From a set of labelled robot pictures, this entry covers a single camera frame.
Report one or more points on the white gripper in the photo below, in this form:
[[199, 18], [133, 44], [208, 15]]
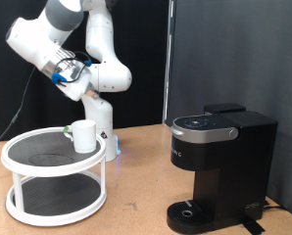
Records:
[[77, 83]]

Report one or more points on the white ceramic mug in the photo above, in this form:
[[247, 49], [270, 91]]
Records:
[[85, 137]]

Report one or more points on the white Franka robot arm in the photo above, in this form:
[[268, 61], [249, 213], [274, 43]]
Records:
[[107, 75]]

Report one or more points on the black Keurig coffee machine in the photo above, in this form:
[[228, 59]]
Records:
[[240, 169]]

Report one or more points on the black backdrop curtain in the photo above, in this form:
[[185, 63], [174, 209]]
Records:
[[142, 42]]

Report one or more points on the silver vertical pole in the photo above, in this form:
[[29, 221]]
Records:
[[168, 65]]

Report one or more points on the white two-tier turntable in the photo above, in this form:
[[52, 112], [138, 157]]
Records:
[[54, 168]]

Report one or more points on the grey partition board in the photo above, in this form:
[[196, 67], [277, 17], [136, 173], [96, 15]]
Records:
[[244, 39]]

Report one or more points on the black tape strip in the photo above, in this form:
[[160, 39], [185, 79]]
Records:
[[252, 225]]

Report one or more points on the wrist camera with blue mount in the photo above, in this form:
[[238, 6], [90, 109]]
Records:
[[58, 77]]

